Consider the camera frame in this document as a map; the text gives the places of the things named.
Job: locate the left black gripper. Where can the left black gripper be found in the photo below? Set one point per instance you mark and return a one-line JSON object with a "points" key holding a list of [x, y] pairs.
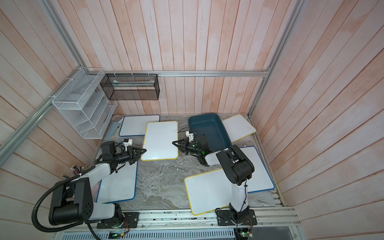
{"points": [[132, 157]]}

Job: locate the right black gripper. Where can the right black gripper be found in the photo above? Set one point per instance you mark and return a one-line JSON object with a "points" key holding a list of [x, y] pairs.
{"points": [[182, 148]]}

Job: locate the yellow-framed whiteboard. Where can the yellow-framed whiteboard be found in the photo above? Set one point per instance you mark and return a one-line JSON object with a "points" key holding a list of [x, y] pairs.
{"points": [[238, 128], [208, 191], [158, 141]]}

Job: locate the blue-framed whiteboard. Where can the blue-framed whiteboard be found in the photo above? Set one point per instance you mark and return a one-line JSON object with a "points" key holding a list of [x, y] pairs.
{"points": [[120, 186], [136, 125], [260, 181]]}

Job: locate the teal plastic storage box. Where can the teal plastic storage box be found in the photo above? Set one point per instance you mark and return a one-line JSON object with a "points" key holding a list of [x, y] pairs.
{"points": [[213, 128]]}

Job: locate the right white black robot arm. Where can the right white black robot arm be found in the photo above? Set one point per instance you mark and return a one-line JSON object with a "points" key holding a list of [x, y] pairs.
{"points": [[237, 167]]}

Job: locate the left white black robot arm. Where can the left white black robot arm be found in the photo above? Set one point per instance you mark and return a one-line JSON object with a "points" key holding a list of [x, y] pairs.
{"points": [[72, 202]]}

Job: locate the black mesh basket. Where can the black mesh basket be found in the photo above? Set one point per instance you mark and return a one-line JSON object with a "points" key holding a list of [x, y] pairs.
{"points": [[127, 87]]}

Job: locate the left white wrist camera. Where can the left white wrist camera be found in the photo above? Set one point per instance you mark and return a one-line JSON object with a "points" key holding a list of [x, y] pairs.
{"points": [[127, 142]]}

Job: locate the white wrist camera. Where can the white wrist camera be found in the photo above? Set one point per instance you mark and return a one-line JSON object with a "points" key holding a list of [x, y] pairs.
{"points": [[190, 136], [127, 142]]}

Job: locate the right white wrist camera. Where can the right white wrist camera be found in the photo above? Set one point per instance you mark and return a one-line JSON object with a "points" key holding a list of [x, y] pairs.
{"points": [[190, 136]]}

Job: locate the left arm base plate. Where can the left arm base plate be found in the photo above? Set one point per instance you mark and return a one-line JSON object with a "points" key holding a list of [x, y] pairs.
{"points": [[126, 220]]}

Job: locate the white wire mesh shelf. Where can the white wire mesh shelf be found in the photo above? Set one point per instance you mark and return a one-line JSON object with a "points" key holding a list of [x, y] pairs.
{"points": [[84, 104]]}

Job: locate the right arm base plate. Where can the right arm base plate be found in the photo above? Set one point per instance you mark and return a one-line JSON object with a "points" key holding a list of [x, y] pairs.
{"points": [[232, 218]]}

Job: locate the aluminium mounting rail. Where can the aluminium mounting rail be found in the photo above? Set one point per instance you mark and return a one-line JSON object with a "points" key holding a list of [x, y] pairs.
{"points": [[269, 223]]}

